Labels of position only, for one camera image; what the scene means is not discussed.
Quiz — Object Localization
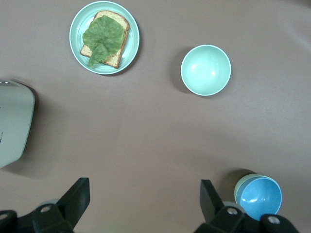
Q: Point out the green lettuce leaf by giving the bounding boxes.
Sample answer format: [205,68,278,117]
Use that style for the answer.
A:
[82,15,126,69]

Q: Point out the light green bowl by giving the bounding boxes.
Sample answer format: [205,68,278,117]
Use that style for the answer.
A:
[180,44,232,97]
[233,173,260,205]

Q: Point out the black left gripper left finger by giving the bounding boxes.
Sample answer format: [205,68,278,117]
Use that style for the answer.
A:
[0,177,91,233]

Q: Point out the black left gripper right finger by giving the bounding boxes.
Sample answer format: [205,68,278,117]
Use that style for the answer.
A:
[193,179,300,233]

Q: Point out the brown table cloth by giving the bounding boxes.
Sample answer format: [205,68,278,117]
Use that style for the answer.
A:
[0,0,311,233]

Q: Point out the blue bowl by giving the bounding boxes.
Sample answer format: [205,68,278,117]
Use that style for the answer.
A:
[235,176,283,222]

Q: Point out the light green plate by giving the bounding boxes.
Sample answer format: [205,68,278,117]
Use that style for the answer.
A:
[69,0,141,76]

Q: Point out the bread slice with crust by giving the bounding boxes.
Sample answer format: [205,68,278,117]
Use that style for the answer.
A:
[80,10,130,69]

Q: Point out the cream and chrome toaster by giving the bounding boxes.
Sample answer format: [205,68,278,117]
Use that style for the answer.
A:
[0,78,36,169]

